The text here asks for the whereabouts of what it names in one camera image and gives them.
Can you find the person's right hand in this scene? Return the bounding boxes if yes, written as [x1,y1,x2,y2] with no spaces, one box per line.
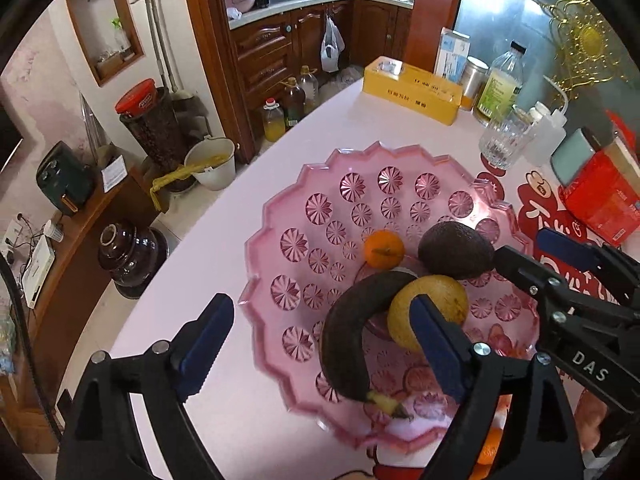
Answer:
[574,392,608,453]

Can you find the teal rectangular case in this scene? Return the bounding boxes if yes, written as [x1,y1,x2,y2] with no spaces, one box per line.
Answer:
[550,127,603,188]

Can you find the white card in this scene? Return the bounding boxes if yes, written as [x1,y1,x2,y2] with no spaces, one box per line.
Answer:
[101,157,128,193]

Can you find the white flat device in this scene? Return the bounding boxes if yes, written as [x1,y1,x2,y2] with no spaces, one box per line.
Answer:
[20,235,57,310]

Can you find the dark avocado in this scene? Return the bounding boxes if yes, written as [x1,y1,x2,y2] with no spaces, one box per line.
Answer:
[417,221,497,280]

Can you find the pink glass fruit plate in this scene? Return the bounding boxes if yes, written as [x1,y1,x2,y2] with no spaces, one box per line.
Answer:
[237,142,543,456]

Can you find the dark brown ceramic jar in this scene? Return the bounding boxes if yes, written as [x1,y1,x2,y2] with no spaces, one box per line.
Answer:
[97,224,170,301]

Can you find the metal tin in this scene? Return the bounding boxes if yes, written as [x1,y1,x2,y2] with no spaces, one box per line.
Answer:
[460,56,490,111]

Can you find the red paper cutout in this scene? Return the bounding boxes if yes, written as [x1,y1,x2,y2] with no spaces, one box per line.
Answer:
[475,152,640,321]

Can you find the red cardboard box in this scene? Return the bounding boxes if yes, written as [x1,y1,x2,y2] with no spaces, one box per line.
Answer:
[557,137,640,248]

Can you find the pale oil bottle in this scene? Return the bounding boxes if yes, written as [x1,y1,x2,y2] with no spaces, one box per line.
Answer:
[297,65,321,113]

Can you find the white squeeze bottle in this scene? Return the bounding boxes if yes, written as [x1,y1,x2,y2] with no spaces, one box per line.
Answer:
[520,76,571,166]

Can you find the yellow rectangular box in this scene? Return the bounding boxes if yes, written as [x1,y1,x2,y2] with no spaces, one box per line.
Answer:
[362,56,463,126]

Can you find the wooden kitchen cabinets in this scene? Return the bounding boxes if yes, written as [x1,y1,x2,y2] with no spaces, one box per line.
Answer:
[180,0,416,161]

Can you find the wooden side cabinet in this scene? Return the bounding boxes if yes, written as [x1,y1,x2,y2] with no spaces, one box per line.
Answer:
[0,167,166,453]

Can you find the gold ornament decoration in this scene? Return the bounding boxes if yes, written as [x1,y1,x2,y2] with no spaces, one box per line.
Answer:
[530,0,636,106]

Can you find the clear bottle green label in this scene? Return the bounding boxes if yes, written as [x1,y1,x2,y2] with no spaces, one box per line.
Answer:
[472,40,528,126]

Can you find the yellow cloth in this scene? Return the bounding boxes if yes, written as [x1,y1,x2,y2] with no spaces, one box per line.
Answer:
[150,162,201,211]

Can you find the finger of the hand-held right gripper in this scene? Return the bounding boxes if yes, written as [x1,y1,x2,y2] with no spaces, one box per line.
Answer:
[494,245,640,341]
[536,227,640,311]

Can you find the round yellow fruit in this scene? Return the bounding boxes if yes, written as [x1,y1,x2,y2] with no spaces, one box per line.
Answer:
[387,274,470,353]

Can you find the blackened banana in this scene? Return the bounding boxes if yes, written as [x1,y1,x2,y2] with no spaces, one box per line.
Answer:
[320,270,418,421]

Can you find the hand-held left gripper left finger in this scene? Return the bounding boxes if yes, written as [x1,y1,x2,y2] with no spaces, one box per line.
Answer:
[56,292,236,480]

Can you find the dark green air fryer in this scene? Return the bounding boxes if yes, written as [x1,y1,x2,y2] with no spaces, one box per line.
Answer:
[36,141,96,217]

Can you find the dark oil bottle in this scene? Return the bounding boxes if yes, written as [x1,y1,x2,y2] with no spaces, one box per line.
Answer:
[281,77,307,128]

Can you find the ribbed drinking glass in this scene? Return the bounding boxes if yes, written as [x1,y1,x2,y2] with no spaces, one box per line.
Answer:
[478,107,531,171]

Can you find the yellow liquid bottle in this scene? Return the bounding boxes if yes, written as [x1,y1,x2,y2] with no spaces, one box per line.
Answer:
[262,97,287,143]

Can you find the white bucket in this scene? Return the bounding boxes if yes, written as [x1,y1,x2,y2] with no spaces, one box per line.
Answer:
[184,136,237,192]

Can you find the blue and white carton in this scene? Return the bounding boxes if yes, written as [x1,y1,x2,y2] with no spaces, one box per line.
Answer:
[433,27,472,83]

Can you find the white plastic bag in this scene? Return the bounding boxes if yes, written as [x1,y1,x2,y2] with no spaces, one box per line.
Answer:
[320,12,347,73]

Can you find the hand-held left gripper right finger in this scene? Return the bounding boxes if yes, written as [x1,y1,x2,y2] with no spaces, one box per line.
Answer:
[409,294,585,480]

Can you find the white pipe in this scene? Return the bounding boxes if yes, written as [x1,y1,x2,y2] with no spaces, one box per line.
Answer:
[131,0,176,93]

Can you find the red-lidded dark jar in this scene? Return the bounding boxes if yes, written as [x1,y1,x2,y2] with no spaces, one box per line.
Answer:
[115,78,188,171]

